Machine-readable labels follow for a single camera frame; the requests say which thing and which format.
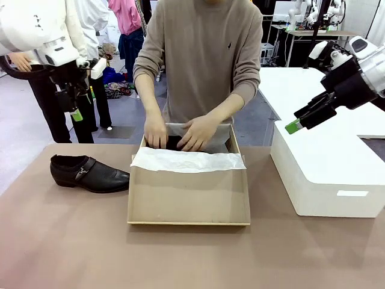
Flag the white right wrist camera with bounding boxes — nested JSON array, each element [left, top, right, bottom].
[[308, 41, 356, 72]]

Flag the brown top desk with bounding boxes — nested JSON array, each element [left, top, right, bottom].
[[270, 23, 362, 69]]

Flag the person's right forearm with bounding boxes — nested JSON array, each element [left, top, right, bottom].
[[134, 73, 165, 117]]

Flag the white cube case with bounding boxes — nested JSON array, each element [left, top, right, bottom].
[[260, 43, 276, 66]]

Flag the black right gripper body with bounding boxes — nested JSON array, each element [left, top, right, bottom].
[[320, 55, 378, 111]]

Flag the person in beige sweater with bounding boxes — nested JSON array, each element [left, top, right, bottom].
[[133, 0, 264, 127]]

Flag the person's left hand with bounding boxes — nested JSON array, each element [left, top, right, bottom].
[[176, 114, 218, 152]]

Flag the black stand pole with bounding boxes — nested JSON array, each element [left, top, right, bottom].
[[302, 0, 331, 69]]

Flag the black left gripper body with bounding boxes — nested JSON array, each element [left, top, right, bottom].
[[49, 70, 91, 113]]

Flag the person's right hand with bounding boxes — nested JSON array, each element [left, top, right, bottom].
[[143, 110, 169, 149]]

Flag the white tissue paper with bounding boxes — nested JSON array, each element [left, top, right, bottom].
[[130, 122, 247, 174]]

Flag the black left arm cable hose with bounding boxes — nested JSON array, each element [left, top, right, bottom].
[[0, 55, 57, 81]]

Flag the brown cardboard shoe box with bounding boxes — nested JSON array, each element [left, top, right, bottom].
[[126, 122, 252, 226]]

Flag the person's left forearm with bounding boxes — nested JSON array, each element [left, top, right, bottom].
[[207, 93, 245, 121]]

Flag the brown clothes heap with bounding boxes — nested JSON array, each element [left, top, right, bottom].
[[97, 42, 121, 61]]

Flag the plaid clothes pile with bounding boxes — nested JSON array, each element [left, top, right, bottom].
[[105, 81, 135, 99]]

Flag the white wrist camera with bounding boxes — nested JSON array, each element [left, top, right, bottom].
[[308, 41, 356, 72], [76, 57, 108, 80]]

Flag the white curtain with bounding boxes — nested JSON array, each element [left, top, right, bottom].
[[365, 0, 385, 49]]

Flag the mannequin in white jacket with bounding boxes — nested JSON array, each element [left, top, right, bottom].
[[5, 0, 96, 145]]

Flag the blue cloth pile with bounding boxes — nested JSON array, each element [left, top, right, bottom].
[[103, 66, 126, 84]]

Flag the white rectangular label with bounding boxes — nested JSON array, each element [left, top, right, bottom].
[[336, 190, 369, 197]]

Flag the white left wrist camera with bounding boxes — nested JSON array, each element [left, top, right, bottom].
[[76, 57, 108, 80]]

